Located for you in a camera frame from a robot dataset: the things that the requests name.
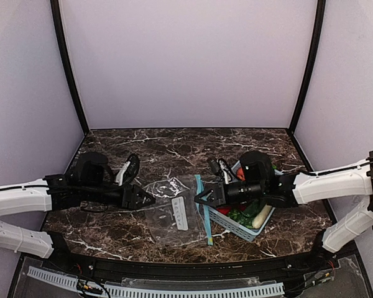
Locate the white radish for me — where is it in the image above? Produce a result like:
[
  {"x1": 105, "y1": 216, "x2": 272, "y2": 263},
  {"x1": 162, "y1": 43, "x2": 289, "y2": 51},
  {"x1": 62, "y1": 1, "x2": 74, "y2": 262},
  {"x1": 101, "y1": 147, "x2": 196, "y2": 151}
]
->
[{"x1": 252, "y1": 205, "x2": 272, "y2": 229}]

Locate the pink red apple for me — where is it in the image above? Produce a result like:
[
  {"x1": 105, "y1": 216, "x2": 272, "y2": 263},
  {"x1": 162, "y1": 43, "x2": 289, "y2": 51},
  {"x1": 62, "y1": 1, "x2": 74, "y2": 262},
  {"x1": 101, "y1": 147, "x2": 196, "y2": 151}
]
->
[{"x1": 236, "y1": 168, "x2": 246, "y2": 181}]

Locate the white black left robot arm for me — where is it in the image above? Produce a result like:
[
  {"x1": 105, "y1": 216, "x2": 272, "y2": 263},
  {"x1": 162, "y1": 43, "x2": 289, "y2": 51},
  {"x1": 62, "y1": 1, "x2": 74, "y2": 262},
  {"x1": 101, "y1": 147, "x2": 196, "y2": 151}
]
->
[{"x1": 0, "y1": 151, "x2": 155, "y2": 259}]

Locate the white slotted cable duct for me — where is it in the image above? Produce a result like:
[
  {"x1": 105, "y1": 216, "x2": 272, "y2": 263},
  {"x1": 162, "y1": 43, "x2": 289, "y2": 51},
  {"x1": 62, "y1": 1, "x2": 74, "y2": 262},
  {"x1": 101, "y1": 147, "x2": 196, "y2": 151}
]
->
[{"x1": 27, "y1": 266, "x2": 285, "y2": 297}]

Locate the black front rail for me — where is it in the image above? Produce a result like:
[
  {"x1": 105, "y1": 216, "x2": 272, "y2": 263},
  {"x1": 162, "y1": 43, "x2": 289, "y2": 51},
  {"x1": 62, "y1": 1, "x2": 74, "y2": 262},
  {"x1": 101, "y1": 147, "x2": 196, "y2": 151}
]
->
[{"x1": 44, "y1": 253, "x2": 330, "y2": 281}]

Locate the red tomato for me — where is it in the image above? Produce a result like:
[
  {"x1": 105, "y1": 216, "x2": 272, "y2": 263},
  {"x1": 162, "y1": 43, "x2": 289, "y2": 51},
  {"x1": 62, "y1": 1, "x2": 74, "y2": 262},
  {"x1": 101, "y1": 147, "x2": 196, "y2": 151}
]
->
[{"x1": 216, "y1": 206, "x2": 232, "y2": 215}]

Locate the clear zip top bag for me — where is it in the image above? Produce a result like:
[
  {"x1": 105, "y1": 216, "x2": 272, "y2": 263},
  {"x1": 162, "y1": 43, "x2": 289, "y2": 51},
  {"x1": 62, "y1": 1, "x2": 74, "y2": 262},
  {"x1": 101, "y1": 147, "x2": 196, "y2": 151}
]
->
[{"x1": 144, "y1": 174, "x2": 213, "y2": 246}]

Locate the green leafy vegetable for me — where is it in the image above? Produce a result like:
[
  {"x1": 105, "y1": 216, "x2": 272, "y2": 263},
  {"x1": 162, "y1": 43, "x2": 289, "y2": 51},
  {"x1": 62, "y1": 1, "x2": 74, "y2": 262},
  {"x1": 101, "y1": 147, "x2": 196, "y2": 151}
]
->
[{"x1": 227, "y1": 209, "x2": 257, "y2": 229}]

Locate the light blue plastic basket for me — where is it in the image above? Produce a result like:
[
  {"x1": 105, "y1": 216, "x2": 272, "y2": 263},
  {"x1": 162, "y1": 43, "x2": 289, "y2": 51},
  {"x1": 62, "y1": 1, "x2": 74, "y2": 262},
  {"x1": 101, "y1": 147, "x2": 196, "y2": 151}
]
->
[{"x1": 203, "y1": 152, "x2": 280, "y2": 242}]

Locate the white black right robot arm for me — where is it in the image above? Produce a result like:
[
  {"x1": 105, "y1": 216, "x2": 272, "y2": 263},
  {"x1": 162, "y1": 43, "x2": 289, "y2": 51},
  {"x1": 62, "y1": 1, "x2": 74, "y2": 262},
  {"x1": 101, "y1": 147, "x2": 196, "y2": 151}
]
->
[{"x1": 195, "y1": 151, "x2": 373, "y2": 253}]

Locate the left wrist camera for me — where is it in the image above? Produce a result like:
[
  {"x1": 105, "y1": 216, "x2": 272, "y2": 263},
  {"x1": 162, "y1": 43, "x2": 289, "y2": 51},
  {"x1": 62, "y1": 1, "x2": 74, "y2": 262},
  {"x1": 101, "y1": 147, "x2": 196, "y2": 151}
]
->
[{"x1": 115, "y1": 153, "x2": 140, "y2": 186}]

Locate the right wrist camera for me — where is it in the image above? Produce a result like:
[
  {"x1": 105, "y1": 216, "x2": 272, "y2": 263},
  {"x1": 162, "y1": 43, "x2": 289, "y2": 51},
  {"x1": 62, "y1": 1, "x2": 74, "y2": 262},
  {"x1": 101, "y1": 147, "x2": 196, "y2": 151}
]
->
[{"x1": 206, "y1": 157, "x2": 233, "y2": 184}]

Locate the green cucumber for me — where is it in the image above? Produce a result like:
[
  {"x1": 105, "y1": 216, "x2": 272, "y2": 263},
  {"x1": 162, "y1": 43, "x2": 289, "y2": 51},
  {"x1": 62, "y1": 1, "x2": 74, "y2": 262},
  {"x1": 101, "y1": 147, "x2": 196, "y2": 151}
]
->
[{"x1": 242, "y1": 200, "x2": 261, "y2": 218}]

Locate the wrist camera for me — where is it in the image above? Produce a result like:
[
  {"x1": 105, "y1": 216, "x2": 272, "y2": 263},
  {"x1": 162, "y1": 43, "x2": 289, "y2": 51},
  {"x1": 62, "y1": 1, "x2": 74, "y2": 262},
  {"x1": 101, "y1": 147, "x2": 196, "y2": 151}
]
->
[
  {"x1": 115, "y1": 153, "x2": 140, "y2": 186},
  {"x1": 206, "y1": 157, "x2": 233, "y2": 184}
]

